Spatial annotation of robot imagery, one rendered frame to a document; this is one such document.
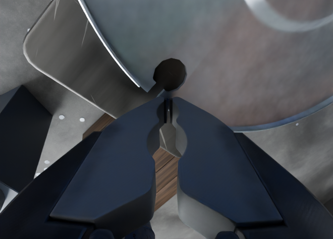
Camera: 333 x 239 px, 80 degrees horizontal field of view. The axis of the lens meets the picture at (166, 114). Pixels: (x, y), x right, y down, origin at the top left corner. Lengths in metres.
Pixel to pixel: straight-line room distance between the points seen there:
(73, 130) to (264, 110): 0.98
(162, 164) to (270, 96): 0.67
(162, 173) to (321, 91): 0.71
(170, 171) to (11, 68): 0.74
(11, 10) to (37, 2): 0.09
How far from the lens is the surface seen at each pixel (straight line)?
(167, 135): 0.16
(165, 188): 0.93
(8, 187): 0.68
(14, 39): 0.96
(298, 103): 0.22
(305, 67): 0.20
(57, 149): 1.16
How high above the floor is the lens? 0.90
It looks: 54 degrees down
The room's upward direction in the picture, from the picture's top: 149 degrees clockwise
